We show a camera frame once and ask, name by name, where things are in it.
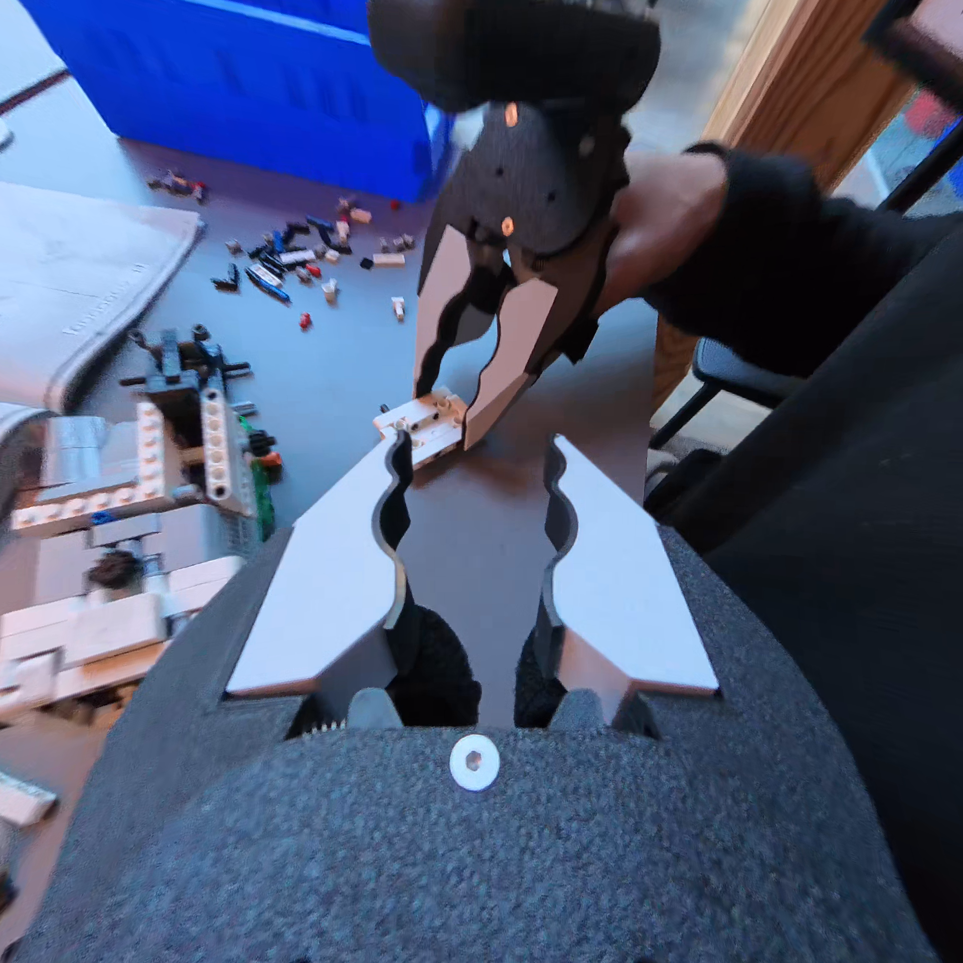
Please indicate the white lego plate piece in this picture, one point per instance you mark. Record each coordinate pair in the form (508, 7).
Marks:
(425, 421)

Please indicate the blue plastic bin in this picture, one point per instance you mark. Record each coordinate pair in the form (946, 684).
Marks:
(241, 83)

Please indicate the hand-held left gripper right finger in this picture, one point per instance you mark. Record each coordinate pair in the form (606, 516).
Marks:
(624, 594)

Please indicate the person's right forearm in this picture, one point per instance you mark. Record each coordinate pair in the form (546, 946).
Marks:
(790, 248)

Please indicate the person's right hand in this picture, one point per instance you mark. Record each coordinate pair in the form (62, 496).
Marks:
(669, 218)

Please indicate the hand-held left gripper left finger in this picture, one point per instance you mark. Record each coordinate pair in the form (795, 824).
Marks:
(323, 572)

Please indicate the lego instruction booklet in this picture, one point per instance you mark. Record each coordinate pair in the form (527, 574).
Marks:
(83, 286)

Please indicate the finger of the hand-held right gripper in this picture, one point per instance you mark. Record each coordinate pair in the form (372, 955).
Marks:
(526, 331)
(444, 286)

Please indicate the pile of loose lego pieces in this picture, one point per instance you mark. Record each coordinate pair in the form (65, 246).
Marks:
(301, 248)

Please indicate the wooden post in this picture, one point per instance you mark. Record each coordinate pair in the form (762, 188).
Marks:
(797, 83)

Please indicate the partly built white lego model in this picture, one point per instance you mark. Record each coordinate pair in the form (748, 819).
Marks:
(113, 526)

